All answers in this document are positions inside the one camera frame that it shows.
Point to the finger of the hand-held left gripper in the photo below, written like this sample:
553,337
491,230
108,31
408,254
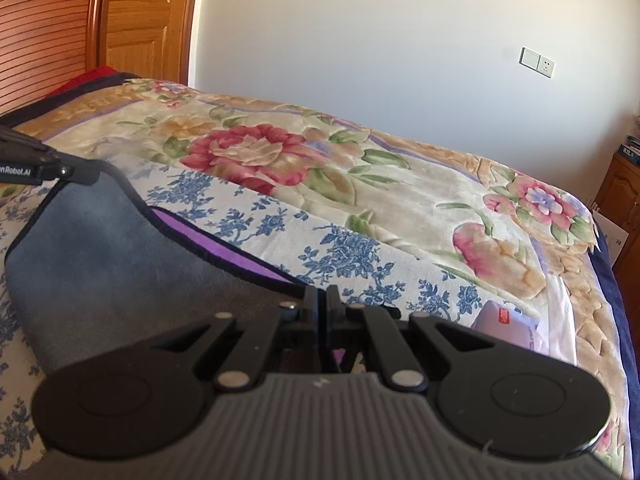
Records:
75,170

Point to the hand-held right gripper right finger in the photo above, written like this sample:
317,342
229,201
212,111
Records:
333,310

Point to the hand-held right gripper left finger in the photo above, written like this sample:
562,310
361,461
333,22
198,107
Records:
311,310

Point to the grey towel with purple side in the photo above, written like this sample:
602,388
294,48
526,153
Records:
110,260

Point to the white sheet with blue flowers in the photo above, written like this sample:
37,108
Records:
280,230

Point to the red cloth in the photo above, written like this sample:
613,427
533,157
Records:
95,72

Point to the louvered wooden closet door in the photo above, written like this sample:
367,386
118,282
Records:
40,25

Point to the floral plush blanket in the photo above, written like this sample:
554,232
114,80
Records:
350,160

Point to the wooden panel door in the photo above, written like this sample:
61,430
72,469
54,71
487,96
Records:
140,10

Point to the white packet with red label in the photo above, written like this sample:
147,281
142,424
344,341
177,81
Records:
505,332

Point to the white cardboard box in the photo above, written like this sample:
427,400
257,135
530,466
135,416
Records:
612,237

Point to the wooden cabinet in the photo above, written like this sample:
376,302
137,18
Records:
620,195

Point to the stack of books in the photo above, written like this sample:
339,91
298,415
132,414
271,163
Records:
631,152

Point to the white wall switch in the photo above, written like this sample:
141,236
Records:
529,57

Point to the white wall socket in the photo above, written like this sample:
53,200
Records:
546,66

